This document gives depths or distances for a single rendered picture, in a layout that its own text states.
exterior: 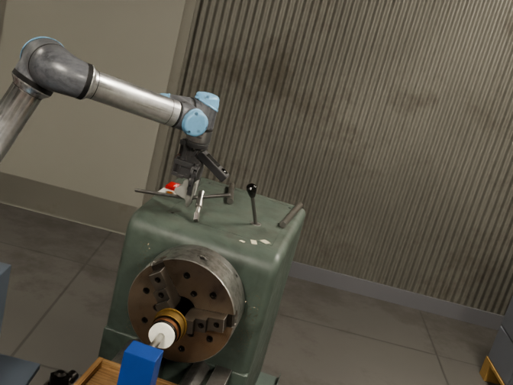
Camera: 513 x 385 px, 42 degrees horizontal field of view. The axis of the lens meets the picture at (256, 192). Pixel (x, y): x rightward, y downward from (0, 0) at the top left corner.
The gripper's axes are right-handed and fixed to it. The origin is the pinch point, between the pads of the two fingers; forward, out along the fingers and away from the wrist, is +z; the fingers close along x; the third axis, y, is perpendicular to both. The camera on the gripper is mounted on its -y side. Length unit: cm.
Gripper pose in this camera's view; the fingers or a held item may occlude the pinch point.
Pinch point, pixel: (189, 203)
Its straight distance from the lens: 215.3
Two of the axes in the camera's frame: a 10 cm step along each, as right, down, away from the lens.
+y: -9.5, -2.9, 1.3
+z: -2.5, 9.3, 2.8
